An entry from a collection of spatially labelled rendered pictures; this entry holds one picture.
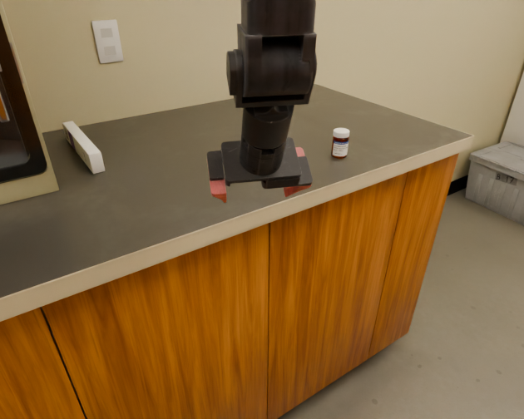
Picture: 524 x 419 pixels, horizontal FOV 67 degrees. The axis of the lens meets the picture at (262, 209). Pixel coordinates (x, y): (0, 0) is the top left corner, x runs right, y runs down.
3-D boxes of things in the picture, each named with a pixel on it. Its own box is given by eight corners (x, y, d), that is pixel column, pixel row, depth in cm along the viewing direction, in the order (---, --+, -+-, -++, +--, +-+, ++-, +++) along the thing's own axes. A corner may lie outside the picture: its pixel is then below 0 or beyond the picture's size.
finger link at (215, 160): (207, 182, 62) (205, 145, 54) (252, 178, 64) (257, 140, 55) (212, 219, 59) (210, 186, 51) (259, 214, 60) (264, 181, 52)
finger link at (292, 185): (251, 178, 64) (255, 140, 55) (294, 174, 65) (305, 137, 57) (258, 214, 60) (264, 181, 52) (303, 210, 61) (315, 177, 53)
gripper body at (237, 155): (220, 150, 56) (220, 113, 49) (290, 145, 57) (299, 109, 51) (225, 189, 53) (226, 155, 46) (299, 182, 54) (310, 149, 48)
